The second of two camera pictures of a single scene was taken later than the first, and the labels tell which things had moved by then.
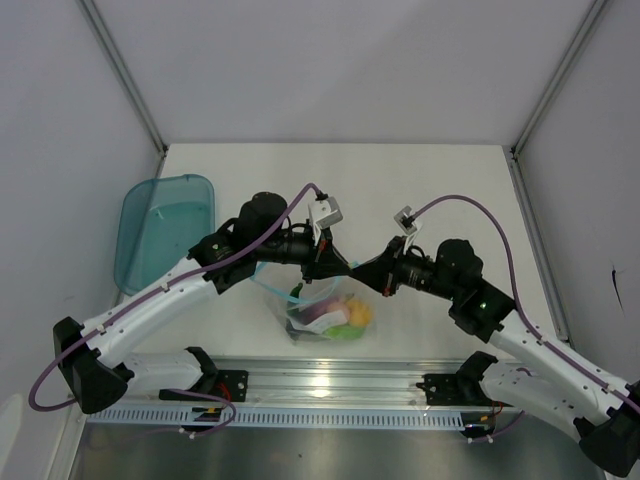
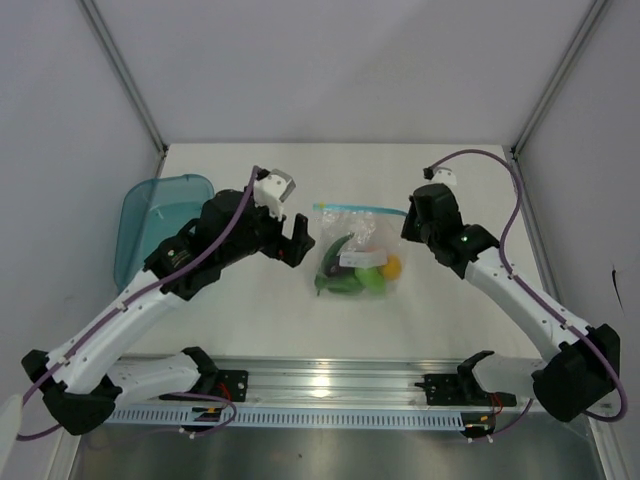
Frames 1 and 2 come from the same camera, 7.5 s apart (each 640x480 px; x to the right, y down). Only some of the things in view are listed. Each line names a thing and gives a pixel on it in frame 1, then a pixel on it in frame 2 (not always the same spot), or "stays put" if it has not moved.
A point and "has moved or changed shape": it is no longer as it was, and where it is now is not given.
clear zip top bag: x=328 y=310 to x=359 y=250
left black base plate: x=231 y=384 stays put
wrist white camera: x=323 y=214 to x=271 y=188
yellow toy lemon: x=359 y=313 has moved or changed shape
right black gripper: x=381 y=272 to x=408 y=231
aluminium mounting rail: x=323 y=384 stays put
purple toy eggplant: x=308 y=312 has moved or changed shape
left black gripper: x=327 y=262 to x=290 y=251
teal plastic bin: x=157 y=221 stays put
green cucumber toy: x=296 y=290 to x=332 y=252
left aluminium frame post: x=91 y=10 stays put
